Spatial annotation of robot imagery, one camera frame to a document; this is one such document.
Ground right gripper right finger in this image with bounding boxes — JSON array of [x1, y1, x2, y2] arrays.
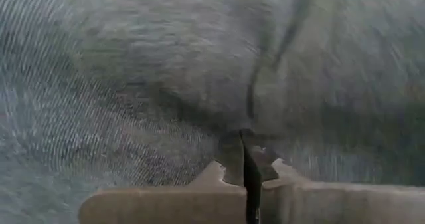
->
[[260, 144, 425, 224]]

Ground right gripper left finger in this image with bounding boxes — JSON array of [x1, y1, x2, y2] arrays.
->
[[79, 129, 248, 224]]

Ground dark navy garment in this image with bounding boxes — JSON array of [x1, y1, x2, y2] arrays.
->
[[0, 0, 425, 224]]

